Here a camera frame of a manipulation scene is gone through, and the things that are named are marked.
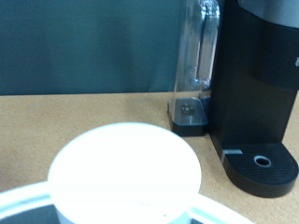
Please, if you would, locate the white mug with green handle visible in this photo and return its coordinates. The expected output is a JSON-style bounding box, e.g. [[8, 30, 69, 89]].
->
[[47, 121, 203, 224]]

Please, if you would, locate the white two-tier turntable shelf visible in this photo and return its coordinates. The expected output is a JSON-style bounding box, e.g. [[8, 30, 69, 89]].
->
[[0, 181, 257, 224]]

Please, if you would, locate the clear water tank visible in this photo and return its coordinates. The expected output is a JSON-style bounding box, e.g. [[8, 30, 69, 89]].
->
[[172, 0, 221, 125]]

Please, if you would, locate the grey partition panel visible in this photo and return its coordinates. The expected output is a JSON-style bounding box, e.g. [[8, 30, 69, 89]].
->
[[0, 0, 185, 96]]

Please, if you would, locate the black Keurig coffee machine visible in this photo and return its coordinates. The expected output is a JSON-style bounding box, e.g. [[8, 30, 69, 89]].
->
[[166, 0, 299, 199]]

